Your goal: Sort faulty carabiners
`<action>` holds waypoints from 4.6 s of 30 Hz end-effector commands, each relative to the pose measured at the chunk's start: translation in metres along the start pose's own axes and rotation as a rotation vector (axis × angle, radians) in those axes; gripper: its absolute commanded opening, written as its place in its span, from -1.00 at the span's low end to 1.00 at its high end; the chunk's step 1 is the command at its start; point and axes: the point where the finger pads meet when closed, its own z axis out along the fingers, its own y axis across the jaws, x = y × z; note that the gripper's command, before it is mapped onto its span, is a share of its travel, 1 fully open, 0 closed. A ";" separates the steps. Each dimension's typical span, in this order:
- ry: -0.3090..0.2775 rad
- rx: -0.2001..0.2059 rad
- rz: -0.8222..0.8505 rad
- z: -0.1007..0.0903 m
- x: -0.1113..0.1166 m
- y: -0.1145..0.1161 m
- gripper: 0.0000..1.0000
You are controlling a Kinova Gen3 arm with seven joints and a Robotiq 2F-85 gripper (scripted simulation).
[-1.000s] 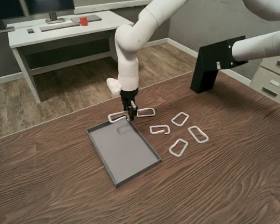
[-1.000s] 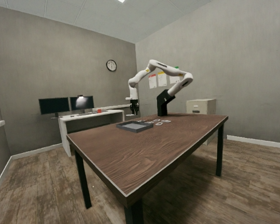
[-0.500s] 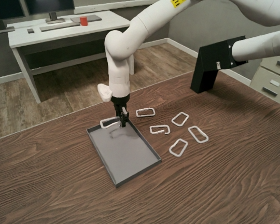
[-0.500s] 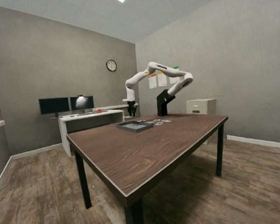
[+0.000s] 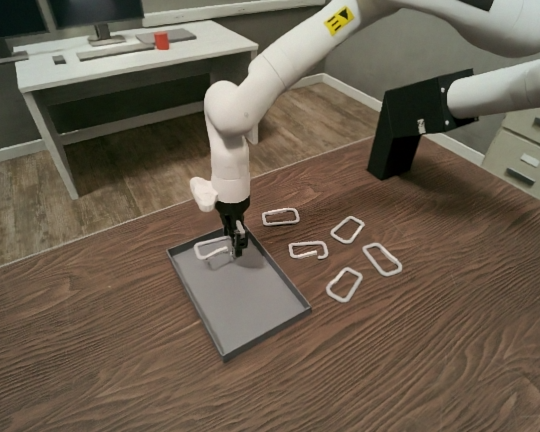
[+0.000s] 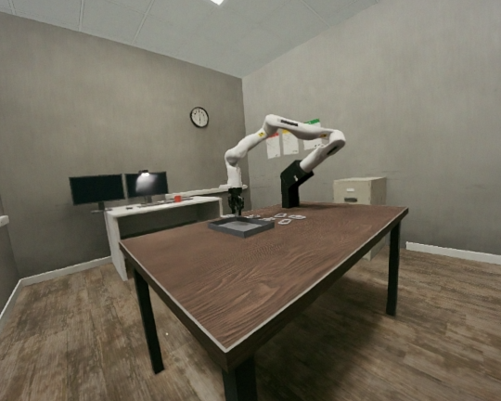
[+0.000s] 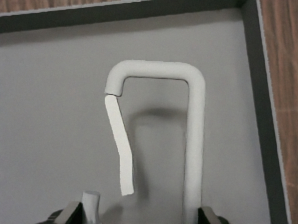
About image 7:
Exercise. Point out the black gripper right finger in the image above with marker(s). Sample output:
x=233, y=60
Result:
x=207, y=216

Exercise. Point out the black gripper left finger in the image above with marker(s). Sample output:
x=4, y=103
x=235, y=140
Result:
x=72, y=214

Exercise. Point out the grey tray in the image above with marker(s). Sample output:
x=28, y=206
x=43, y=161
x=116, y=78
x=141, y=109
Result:
x=56, y=138

